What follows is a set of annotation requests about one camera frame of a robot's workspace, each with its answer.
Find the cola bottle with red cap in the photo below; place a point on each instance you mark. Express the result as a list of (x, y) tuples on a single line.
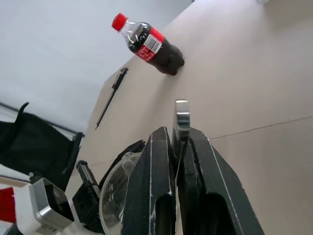
[(152, 46)]

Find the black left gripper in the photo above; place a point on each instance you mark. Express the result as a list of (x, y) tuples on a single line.
[(85, 208)]

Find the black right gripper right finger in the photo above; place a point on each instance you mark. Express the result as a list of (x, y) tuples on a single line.
[(215, 195)]

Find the black chair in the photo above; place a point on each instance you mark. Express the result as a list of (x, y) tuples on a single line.
[(34, 147)]

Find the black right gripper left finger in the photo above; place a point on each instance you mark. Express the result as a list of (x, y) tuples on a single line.
[(149, 186)]

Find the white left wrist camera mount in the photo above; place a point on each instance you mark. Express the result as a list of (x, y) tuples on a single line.
[(46, 208)]

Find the red and white box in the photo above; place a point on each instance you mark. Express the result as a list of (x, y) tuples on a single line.
[(6, 205)]

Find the black pen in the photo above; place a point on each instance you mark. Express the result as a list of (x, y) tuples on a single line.
[(111, 96)]

